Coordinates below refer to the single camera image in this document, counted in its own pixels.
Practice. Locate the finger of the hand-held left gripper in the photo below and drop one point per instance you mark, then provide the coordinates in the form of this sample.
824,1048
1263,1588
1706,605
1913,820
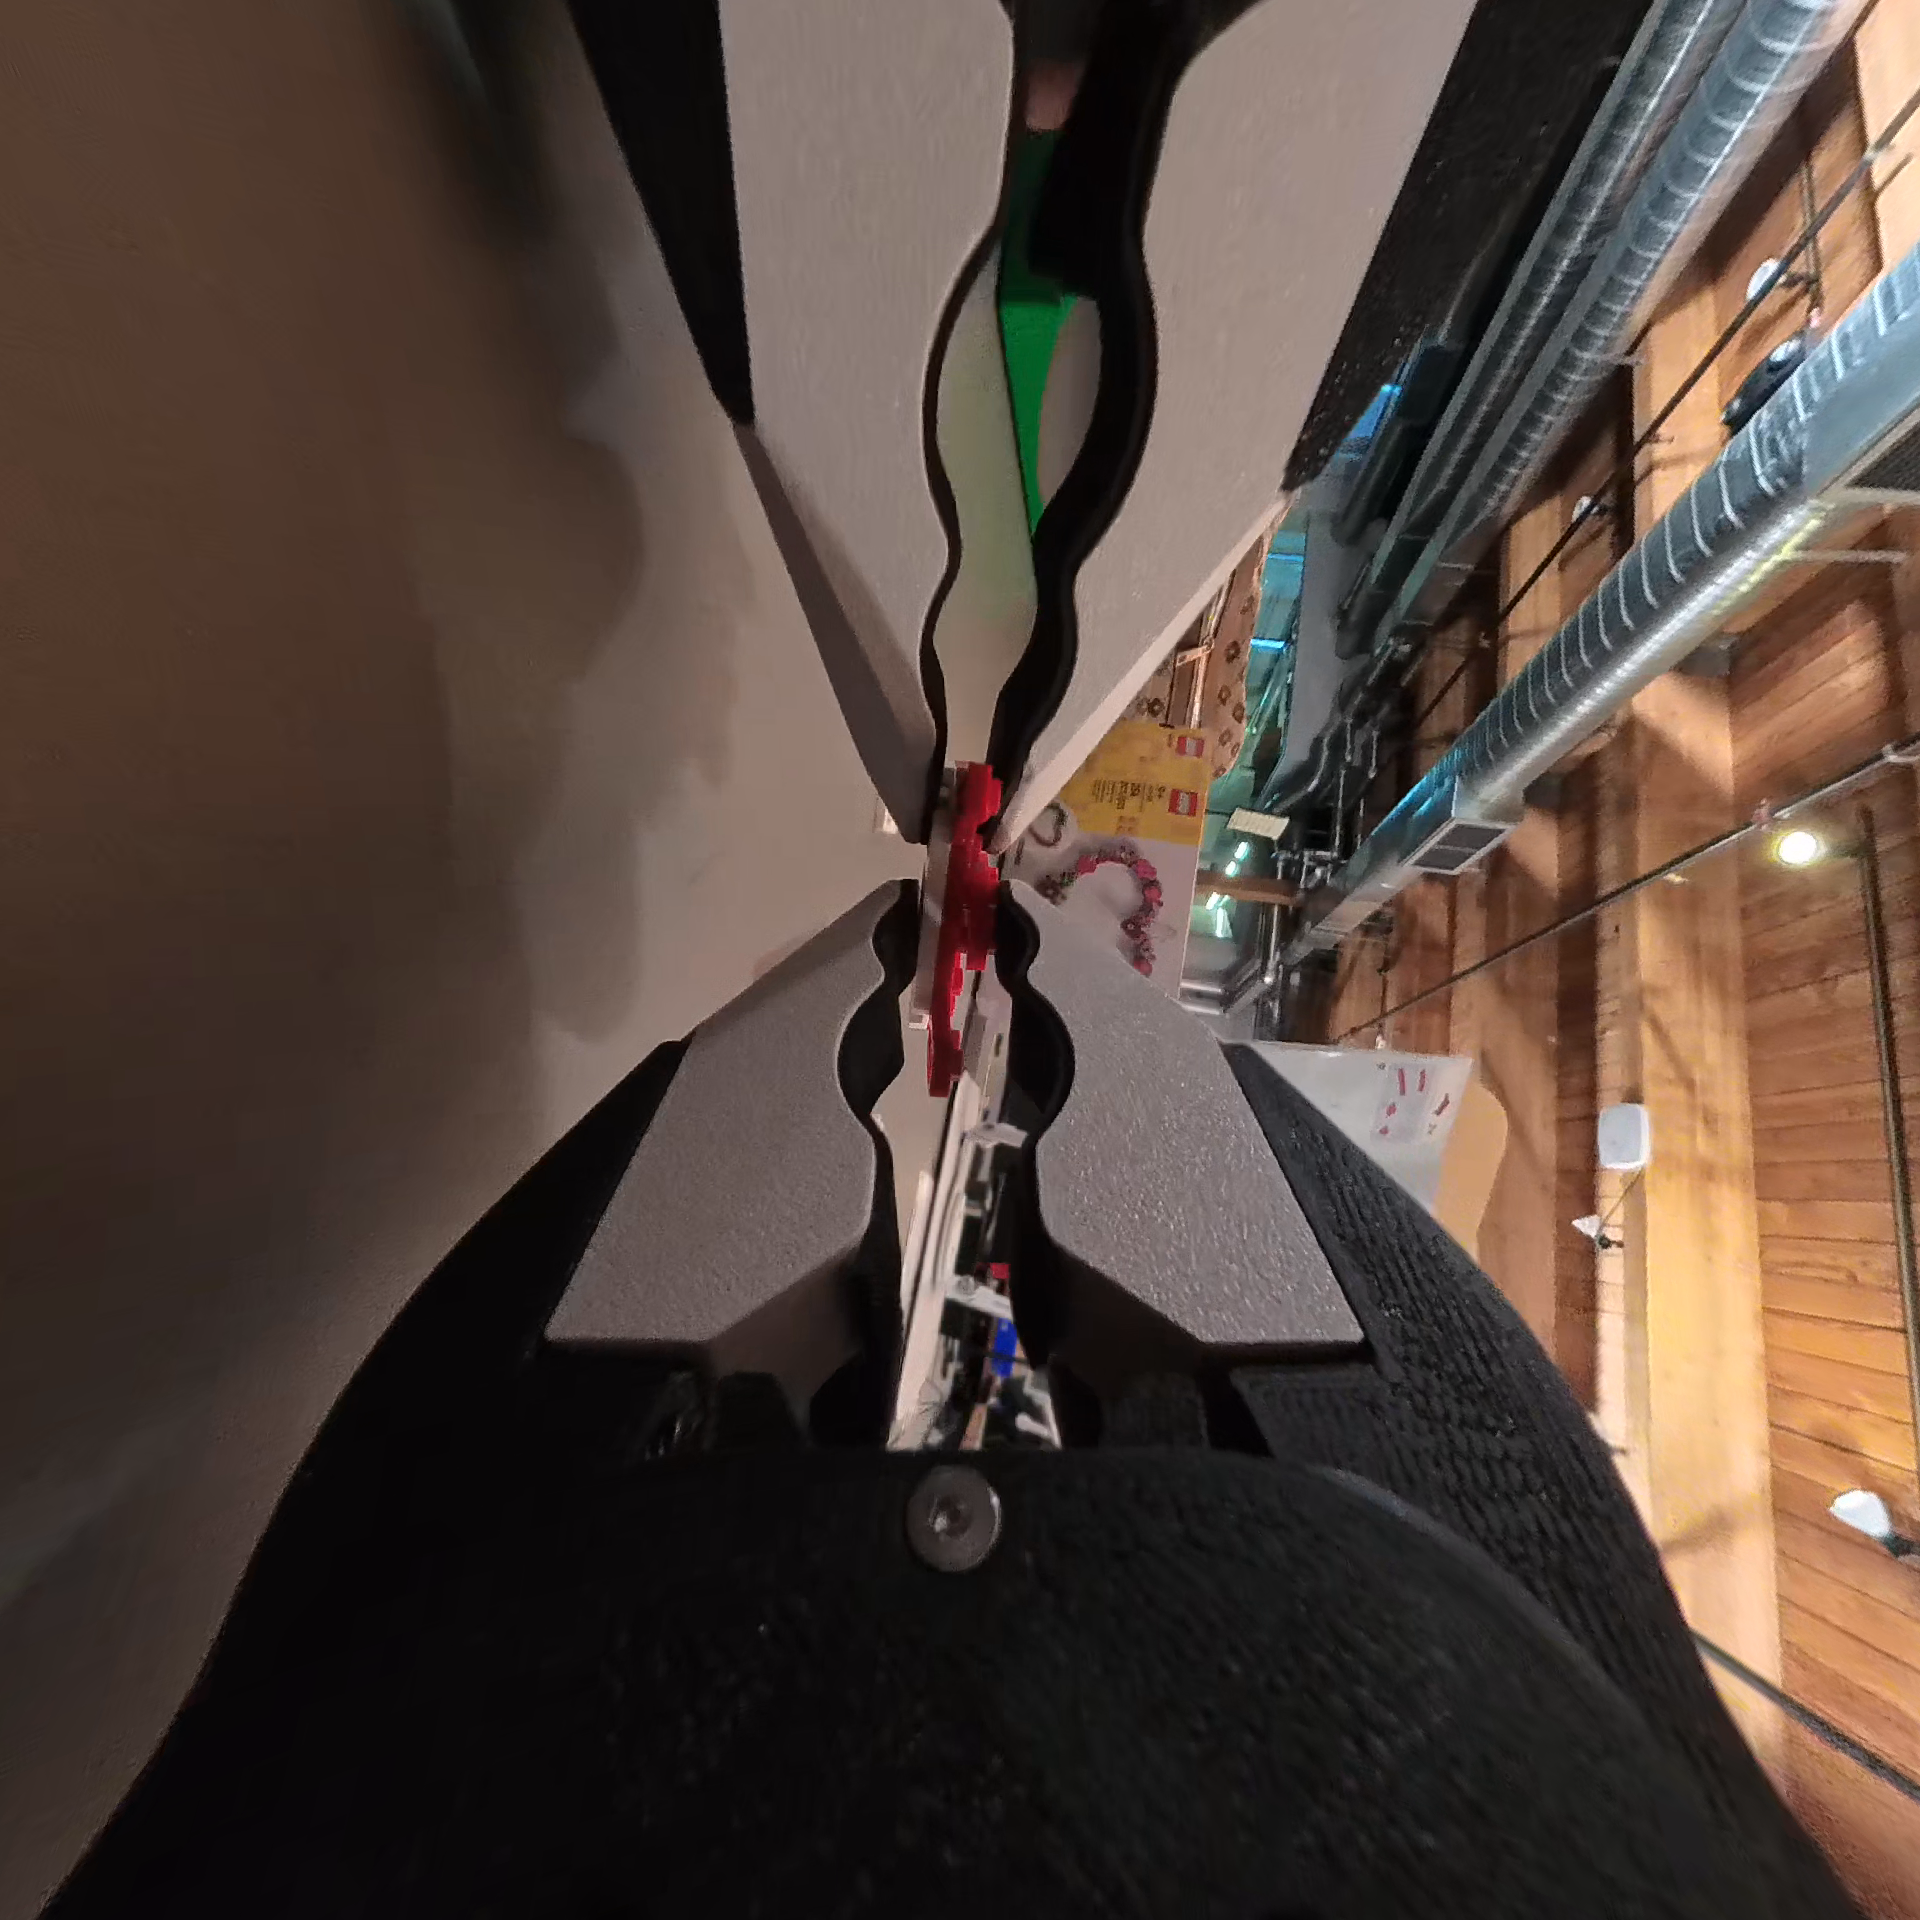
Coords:
855,299
1243,299

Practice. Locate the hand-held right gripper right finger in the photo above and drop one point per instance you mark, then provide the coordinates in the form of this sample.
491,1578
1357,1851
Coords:
1171,1185

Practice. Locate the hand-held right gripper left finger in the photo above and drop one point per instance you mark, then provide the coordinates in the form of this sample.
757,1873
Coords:
720,1171

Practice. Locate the red lego plate assembly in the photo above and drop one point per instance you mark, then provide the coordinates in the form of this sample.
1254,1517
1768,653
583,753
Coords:
961,901

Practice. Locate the lego instruction booklet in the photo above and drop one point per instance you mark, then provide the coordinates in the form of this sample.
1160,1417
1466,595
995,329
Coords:
1389,1109

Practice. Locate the lego box with heart wreath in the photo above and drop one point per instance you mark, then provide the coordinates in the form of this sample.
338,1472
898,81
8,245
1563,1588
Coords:
1118,840

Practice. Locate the green plastic bin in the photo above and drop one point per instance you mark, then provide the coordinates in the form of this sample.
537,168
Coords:
1037,329

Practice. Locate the insulated silver ceiling pipe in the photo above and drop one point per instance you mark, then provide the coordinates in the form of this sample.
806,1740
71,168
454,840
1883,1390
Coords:
1725,134

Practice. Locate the black ceiling dome device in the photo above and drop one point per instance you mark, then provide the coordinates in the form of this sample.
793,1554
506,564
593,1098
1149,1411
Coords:
1768,382

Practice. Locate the white ceiling spotlight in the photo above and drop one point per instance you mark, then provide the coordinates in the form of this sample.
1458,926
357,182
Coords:
1593,1229
1867,1510

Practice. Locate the round glowing ceiling lamp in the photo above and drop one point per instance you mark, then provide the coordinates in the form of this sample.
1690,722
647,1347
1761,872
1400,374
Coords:
1795,848

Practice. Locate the silver spiral ventilation duct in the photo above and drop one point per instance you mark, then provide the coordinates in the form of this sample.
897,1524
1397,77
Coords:
1651,598

